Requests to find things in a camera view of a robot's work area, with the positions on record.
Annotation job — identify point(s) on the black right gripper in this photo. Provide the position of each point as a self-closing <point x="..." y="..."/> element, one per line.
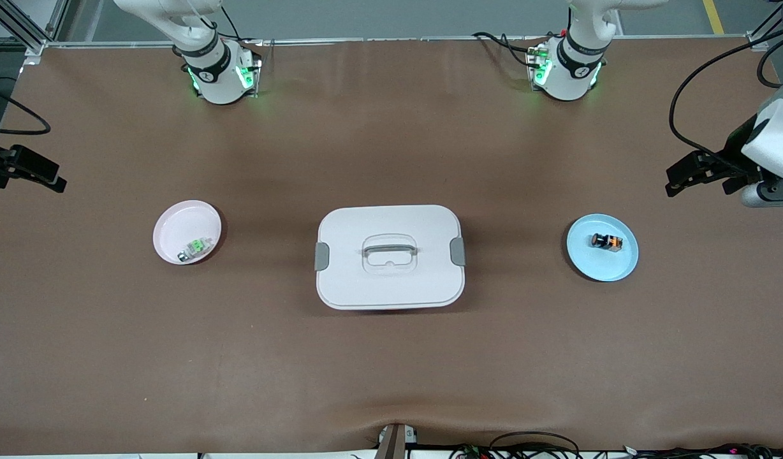
<point x="1" y="163"/>

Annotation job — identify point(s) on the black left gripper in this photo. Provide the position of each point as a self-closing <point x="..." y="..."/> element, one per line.
<point x="734" y="148"/>

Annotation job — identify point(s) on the orange push-button switch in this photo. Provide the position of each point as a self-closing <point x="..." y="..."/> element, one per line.
<point x="607" y="241"/>

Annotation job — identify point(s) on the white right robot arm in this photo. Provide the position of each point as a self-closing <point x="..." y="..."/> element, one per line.
<point x="216" y="80"/>

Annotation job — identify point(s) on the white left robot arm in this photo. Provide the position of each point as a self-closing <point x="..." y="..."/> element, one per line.
<point x="567" y="76"/>

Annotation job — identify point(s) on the light blue round plate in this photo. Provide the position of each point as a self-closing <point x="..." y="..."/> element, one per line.
<point x="599" y="264"/>

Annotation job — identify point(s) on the pink round bowl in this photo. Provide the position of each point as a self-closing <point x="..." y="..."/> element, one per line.
<point x="184" y="226"/>

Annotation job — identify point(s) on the brown table mat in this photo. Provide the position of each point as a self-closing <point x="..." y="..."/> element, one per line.
<point x="391" y="376"/>

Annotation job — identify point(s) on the aluminium frame profile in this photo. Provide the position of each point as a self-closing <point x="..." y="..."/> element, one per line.
<point x="28" y="32"/>
<point x="764" y="25"/>

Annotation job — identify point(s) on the green push-button switch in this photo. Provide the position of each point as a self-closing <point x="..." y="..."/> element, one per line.
<point x="197" y="248"/>

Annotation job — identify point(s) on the silver table edge rail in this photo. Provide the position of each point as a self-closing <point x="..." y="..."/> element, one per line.
<point x="366" y="41"/>

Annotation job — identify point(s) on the metal table edge bracket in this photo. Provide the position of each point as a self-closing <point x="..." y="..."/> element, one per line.
<point x="396" y="441"/>

